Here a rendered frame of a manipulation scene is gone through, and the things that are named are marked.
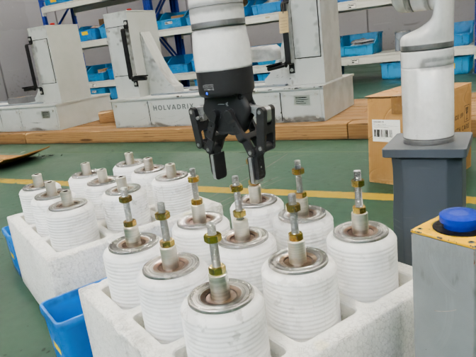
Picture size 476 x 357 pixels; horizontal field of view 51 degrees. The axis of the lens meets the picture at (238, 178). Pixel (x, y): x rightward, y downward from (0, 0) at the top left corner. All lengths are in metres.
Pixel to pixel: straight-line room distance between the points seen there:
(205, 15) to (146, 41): 2.71
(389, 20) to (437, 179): 8.06
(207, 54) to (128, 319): 0.37
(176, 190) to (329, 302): 0.55
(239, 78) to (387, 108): 1.11
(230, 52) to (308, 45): 2.05
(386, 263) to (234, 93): 0.30
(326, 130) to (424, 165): 1.61
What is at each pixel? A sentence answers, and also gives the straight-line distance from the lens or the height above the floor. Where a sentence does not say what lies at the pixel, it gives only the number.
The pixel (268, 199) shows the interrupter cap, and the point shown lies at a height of 0.25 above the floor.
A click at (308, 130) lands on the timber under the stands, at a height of 0.05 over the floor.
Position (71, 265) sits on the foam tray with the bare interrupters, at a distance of 1.00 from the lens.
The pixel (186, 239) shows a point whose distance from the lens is 0.78.
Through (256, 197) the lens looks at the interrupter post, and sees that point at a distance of 0.86.
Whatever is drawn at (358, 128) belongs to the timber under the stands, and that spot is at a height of 0.05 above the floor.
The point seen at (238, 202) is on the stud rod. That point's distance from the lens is 0.70.
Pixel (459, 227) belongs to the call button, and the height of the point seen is 0.32.
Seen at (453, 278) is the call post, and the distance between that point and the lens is 0.54.
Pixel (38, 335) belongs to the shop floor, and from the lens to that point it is 1.13.
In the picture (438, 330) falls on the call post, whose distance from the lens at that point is 0.59.
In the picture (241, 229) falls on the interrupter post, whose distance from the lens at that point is 0.71.
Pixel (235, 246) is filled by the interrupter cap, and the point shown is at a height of 0.25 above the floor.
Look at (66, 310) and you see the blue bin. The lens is 0.99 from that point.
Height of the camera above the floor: 0.52
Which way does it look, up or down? 15 degrees down
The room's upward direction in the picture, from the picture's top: 7 degrees counter-clockwise
